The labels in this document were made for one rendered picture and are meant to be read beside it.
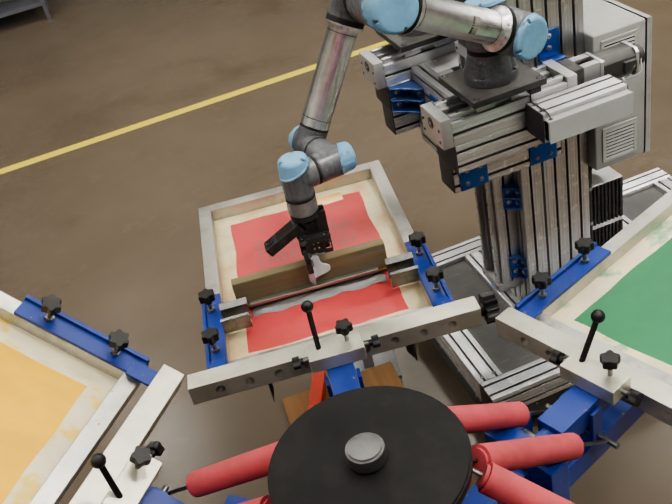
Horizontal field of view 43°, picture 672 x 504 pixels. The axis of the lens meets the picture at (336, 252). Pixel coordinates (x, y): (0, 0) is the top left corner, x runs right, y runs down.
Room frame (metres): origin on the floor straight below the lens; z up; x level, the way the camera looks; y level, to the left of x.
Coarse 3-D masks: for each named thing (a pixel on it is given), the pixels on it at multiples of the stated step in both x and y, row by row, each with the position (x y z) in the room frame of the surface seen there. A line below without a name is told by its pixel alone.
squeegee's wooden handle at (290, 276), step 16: (320, 256) 1.79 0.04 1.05; (336, 256) 1.78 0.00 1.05; (352, 256) 1.78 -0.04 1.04; (368, 256) 1.78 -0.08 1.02; (384, 256) 1.78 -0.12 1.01; (256, 272) 1.79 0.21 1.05; (272, 272) 1.77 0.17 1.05; (288, 272) 1.77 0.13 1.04; (304, 272) 1.77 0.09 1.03; (336, 272) 1.77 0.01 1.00; (352, 272) 1.78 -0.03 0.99; (240, 288) 1.76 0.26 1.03; (256, 288) 1.76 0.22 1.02; (272, 288) 1.77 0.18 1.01; (288, 288) 1.77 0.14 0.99
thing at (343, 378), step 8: (336, 368) 1.38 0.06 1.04; (344, 368) 1.37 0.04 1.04; (352, 368) 1.36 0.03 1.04; (336, 376) 1.35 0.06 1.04; (344, 376) 1.35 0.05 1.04; (352, 376) 1.34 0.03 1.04; (336, 384) 1.33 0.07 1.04; (344, 384) 1.32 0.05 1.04; (352, 384) 1.32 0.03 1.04; (336, 392) 1.30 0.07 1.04
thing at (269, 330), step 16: (240, 224) 2.20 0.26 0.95; (256, 224) 2.18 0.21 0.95; (272, 224) 2.16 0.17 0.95; (240, 240) 2.11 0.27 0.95; (240, 256) 2.03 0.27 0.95; (240, 272) 1.95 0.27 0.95; (320, 304) 1.72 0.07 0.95; (256, 320) 1.72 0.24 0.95; (272, 320) 1.71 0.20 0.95; (288, 320) 1.69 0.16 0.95; (304, 320) 1.67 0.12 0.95; (320, 320) 1.66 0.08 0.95; (256, 336) 1.66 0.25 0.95; (272, 336) 1.64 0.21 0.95; (288, 336) 1.63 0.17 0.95; (304, 336) 1.61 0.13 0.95
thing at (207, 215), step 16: (352, 176) 2.28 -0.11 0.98; (368, 176) 2.28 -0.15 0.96; (384, 176) 2.21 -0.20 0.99; (272, 192) 2.28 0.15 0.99; (384, 192) 2.12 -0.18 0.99; (208, 208) 2.28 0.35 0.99; (224, 208) 2.26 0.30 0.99; (240, 208) 2.26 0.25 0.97; (256, 208) 2.26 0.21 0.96; (400, 208) 2.02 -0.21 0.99; (208, 224) 2.18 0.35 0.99; (400, 224) 1.94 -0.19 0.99; (208, 240) 2.10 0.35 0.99; (400, 240) 1.90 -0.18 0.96; (208, 256) 2.01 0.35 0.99; (208, 272) 1.93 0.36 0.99; (208, 288) 1.86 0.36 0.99; (384, 320) 1.56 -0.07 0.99; (320, 336) 1.55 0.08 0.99
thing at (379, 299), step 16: (336, 208) 2.16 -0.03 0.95; (352, 208) 2.14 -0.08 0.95; (368, 224) 2.03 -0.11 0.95; (368, 240) 1.95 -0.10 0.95; (384, 272) 1.79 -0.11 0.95; (368, 288) 1.74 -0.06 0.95; (384, 288) 1.72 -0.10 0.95; (336, 304) 1.71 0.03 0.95; (352, 304) 1.69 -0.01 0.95; (368, 304) 1.68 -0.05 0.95; (384, 304) 1.66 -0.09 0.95; (400, 304) 1.64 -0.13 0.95; (336, 320) 1.64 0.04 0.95; (352, 320) 1.63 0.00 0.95; (368, 320) 1.61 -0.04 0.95
